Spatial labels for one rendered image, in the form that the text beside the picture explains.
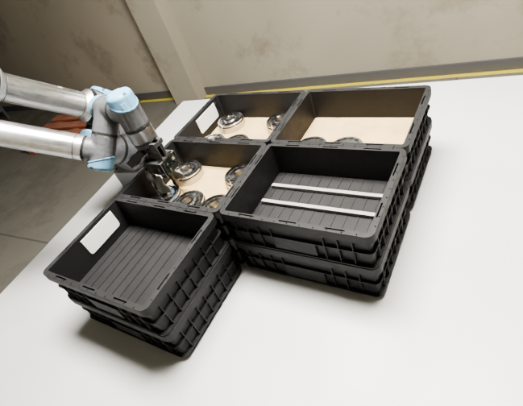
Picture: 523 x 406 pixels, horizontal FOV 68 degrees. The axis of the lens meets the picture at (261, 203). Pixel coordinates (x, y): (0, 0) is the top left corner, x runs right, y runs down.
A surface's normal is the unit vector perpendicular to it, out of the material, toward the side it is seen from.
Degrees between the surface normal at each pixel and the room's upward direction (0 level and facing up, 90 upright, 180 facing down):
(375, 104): 90
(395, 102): 90
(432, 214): 0
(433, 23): 90
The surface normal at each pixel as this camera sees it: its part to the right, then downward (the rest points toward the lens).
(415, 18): -0.39, 0.69
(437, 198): -0.29, -0.72
